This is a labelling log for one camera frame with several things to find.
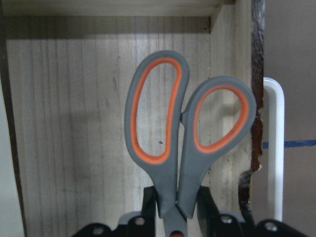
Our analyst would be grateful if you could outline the light wooden drawer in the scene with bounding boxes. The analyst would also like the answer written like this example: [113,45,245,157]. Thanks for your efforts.
[0,0,265,237]

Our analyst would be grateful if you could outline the grey orange scissors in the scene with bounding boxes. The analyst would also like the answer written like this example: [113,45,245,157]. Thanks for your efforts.
[124,50,256,237]

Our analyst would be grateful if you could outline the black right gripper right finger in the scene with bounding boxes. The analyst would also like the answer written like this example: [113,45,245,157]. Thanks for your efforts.
[197,186,244,237]

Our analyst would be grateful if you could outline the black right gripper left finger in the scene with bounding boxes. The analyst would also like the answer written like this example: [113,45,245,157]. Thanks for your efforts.
[118,187,156,237]

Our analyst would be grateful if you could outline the white drawer handle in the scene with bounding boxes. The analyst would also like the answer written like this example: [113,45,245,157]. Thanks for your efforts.
[264,77,285,221]

